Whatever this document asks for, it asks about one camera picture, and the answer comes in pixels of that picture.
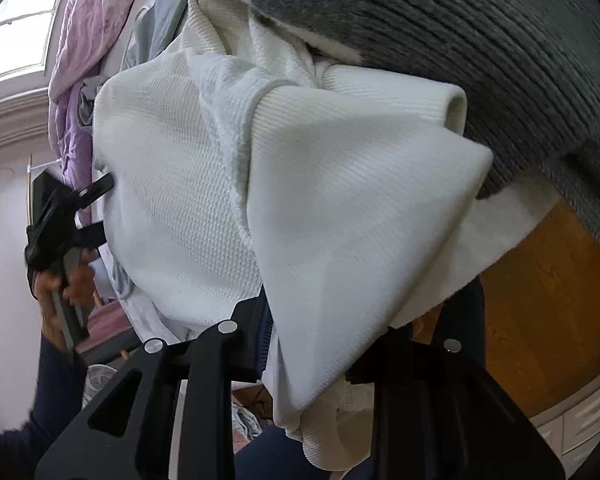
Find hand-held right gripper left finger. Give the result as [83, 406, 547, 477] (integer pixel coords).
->
[35, 300, 272, 480]

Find grey checkered knit sweater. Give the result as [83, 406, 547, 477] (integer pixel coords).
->
[152, 0, 600, 253]

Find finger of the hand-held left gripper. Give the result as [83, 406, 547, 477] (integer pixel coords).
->
[72, 222, 107, 252]
[72, 173, 116, 217]

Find grey hooded garment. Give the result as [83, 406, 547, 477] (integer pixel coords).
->
[77, 80, 103, 131]

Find white frame window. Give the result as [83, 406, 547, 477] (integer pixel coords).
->
[0, 0, 76, 91]

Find white drawer unit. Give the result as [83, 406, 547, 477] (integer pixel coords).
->
[527, 365, 600, 471]

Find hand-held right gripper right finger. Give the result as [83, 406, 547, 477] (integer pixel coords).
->
[345, 327, 567, 480]

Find person's dark blue trousers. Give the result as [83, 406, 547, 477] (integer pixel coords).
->
[234, 280, 487, 480]

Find purple floral quilt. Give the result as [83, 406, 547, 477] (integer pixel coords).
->
[47, 0, 176, 231]

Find person's left hand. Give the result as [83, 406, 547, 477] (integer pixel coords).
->
[34, 249, 99, 352]

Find white button jacket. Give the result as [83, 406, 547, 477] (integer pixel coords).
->
[92, 0, 561, 472]

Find white standing fan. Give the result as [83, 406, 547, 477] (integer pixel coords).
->
[82, 362, 119, 411]

